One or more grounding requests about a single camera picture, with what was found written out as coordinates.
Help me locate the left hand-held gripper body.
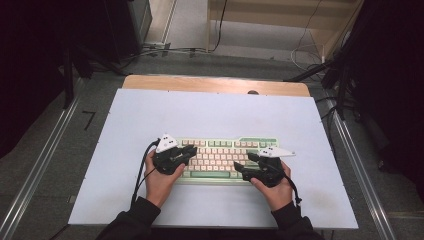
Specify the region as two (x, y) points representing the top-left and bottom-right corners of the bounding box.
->
(152, 133), (188, 176)

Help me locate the green and pink keyboard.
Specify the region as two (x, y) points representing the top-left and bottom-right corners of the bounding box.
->
(175, 136), (282, 186)

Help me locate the person's right hand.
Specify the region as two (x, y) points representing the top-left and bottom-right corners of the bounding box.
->
(250, 161), (295, 212)

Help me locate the black hanging cable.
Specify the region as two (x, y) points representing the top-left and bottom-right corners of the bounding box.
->
(212, 0), (229, 53)

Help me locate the bundle of floor cables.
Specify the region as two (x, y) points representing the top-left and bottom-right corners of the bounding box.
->
(118, 41), (209, 64)

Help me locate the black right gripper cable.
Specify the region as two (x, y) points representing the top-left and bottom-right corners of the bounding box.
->
(263, 163), (304, 207)

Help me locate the aluminium floor rail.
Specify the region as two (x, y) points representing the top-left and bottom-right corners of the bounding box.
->
(328, 99), (398, 240)
(0, 94), (82, 240)

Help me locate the black metal stand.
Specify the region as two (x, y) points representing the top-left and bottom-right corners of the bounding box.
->
(283, 56), (354, 122)

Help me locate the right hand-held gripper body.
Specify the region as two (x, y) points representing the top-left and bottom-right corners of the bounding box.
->
(254, 146), (297, 188)

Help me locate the light wooden shelf unit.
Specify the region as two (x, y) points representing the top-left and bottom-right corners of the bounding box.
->
(205, 0), (365, 64)

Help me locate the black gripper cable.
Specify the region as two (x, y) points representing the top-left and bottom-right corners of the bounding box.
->
(263, 163), (304, 207)
(130, 139), (161, 206)

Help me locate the person's left hand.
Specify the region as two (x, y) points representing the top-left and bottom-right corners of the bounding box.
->
(143, 149), (186, 209)

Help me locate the black curtain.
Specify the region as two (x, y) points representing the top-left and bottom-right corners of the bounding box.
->
(0, 0), (153, 158)
(339, 0), (424, 201)

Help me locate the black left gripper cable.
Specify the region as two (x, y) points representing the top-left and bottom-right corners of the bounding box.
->
(130, 139), (161, 206)

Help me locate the white cable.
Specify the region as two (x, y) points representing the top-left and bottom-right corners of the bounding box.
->
(290, 0), (325, 72)

